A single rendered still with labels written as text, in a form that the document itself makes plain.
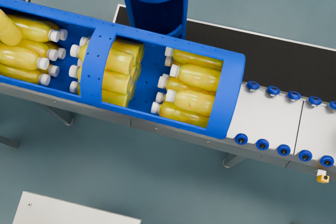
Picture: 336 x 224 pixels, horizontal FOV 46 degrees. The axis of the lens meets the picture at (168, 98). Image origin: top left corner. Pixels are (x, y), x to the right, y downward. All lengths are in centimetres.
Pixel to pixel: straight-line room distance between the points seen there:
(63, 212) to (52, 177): 112
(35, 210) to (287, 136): 89
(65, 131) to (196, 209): 90
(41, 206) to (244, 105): 78
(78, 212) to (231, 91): 61
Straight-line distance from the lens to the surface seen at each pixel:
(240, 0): 269
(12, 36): 134
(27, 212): 136
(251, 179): 237
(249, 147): 144
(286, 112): 149
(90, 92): 123
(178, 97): 123
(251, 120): 145
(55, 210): 133
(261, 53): 239
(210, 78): 123
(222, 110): 115
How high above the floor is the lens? 232
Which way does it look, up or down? 75 degrees down
